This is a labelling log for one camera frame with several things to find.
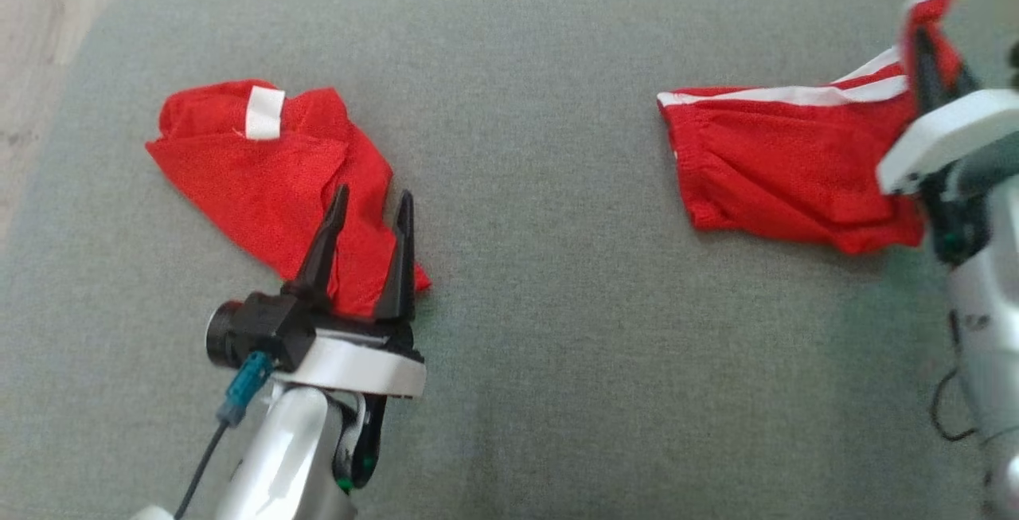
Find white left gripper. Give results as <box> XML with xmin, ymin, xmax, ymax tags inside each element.
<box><xmin>275</xmin><ymin>184</ymin><xmax>427</xmax><ymax>398</ymax></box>

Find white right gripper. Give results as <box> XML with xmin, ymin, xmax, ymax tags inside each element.
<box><xmin>876</xmin><ymin>26</ymin><xmax>1019</xmax><ymax>196</ymax></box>

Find red basketball jersey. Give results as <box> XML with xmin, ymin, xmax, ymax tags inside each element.
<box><xmin>145</xmin><ymin>80</ymin><xmax>432</xmax><ymax>320</ymax></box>

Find red shorts with white stripe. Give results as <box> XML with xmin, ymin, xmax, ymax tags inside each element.
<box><xmin>657</xmin><ymin>0</ymin><xmax>976</xmax><ymax>256</ymax></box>

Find blue-plug left camera cable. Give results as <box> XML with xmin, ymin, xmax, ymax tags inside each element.
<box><xmin>174</xmin><ymin>350</ymin><xmax>275</xmax><ymax>520</ymax></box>

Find blue-plug camera cable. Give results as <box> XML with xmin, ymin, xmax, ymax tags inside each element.
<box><xmin>174</xmin><ymin>350</ymin><xmax>275</xmax><ymax>520</ymax></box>
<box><xmin>931</xmin><ymin>309</ymin><xmax>977</xmax><ymax>443</ymax></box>

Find blue-plug right camera cable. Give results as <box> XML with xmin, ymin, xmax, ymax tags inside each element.
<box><xmin>931</xmin><ymin>309</ymin><xmax>977</xmax><ymax>443</ymax></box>

